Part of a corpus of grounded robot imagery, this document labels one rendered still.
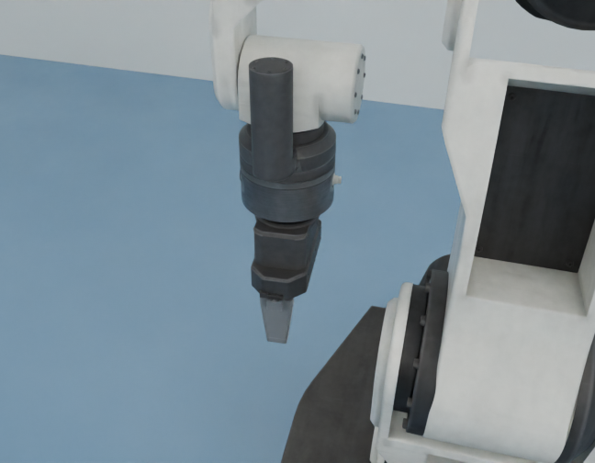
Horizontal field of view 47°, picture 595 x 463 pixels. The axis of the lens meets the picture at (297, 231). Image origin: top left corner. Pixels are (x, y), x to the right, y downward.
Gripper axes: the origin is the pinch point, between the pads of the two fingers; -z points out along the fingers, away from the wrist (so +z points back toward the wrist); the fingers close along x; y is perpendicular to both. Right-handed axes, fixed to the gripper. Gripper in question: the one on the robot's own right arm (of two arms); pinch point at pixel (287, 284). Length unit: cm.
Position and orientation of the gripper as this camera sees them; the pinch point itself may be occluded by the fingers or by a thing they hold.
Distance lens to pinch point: 71.5
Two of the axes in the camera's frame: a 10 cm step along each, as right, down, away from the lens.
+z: 0.1, -8.1, -5.9
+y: 9.8, 1.1, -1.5
